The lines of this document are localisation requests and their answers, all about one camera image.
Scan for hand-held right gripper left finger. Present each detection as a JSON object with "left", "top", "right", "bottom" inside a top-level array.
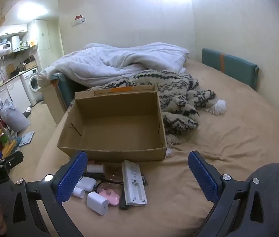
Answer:
[{"left": 6, "top": 150, "right": 88, "bottom": 237}]

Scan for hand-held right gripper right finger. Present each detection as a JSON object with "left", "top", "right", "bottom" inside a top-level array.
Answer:
[{"left": 188, "top": 150, "right": 271, "bottom": 237}]

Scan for white earbuds case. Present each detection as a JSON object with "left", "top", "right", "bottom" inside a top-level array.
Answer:
[{"left": 76, "top": 176, "right": 97, "bottom": 192}]

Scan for small white bottle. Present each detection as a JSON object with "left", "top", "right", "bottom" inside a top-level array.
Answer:
[{"left": 73, "top": 186, "right": 85, "bottom": 198}]

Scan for black tube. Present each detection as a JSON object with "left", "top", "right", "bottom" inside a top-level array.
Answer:
[{"left": 83, "top": 172, "right": 105, "bottom": 180}]

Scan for thin black cable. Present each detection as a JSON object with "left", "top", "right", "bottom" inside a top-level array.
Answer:
[{"left": 102, "top": 178, "right": 124, "bottom": 185}]

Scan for pale blue bathroom scale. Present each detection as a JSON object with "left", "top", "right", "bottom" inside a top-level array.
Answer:
[{"left": 18, "top": 130, "right": 35, "bottom": 147}]

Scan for white charger adapter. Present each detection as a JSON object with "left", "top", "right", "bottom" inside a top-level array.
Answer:
[{"left": 87, "top": 191, "right": 109, "bottom": 215}]

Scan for white stuffed bag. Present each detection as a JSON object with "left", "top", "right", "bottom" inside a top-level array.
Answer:
[{"left": 1, "top": 99, "right": 30, "bottom": 132}]

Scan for pink rounded gadget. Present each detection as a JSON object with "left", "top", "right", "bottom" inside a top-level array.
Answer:
[{"left": 97, "top": 187, "right": 120, "bottom": 206}]

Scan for white base cabinets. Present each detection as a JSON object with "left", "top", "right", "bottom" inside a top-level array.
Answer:
[{"left": 0, "top": 76, "right": 31, "bottom": 114}]

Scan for white washing machine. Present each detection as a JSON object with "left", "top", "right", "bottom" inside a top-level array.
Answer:
[{"left": 21, "top": 69, "right": 42, "bottom": 106}]

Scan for black patterned cream blanket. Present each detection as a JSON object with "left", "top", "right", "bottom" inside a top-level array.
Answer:
[{"left": 87, "top": 70, "right": 226, "bottom": 145}]

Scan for brown cardboard box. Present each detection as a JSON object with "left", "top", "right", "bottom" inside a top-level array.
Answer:
[{"left": 22, "top": 59, "right": 38, "bottom": 71}]

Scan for white water heater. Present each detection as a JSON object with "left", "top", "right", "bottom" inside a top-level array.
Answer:
[{"left": 0, "top": 42, "right": 13, "bottom": 60}]

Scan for white range hood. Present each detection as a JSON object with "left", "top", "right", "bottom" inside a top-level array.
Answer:
[{"left": 11, "top": 35, "right": 30, "bottom": 53}]

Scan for tall white cabinet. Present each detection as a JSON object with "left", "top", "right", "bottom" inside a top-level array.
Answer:
[{"left": 34, "top": 19, "right": 64, "bottom": 70}]

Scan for white duvet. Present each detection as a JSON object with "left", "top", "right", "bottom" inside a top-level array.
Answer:
[{"left": 37, "top": 42, "right": 189, "bottom": 88}]

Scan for white wall cabinet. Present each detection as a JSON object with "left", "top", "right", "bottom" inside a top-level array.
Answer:
[{"left": 0, "top": 24, "right": 28, "bottom": 37}]

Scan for white wall-mounted device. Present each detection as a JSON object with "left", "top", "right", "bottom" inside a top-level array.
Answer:
[{"left": 71, "top": 15, "right": 86, "bottom": 26}]

